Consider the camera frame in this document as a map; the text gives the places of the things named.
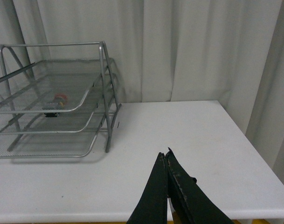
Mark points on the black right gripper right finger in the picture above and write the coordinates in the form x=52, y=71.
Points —
x=188, y=200

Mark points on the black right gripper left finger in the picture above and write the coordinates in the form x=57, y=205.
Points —
x=152, y=206

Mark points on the red push button switch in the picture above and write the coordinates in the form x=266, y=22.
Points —
x=58, y=103

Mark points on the silver mesh tray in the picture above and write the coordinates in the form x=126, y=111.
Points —
x=27, y=89
x=53, y=144
x=65, y=121

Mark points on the silver mesh bottom tray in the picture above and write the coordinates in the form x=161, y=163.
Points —
x=53, y=144

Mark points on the silver mesh top tray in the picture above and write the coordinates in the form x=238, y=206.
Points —
x=27, y=89

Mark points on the grey white curtain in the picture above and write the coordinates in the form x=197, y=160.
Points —
x=173, y=50

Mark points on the silver metal rack frame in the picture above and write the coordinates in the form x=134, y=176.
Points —
x=16, y=56

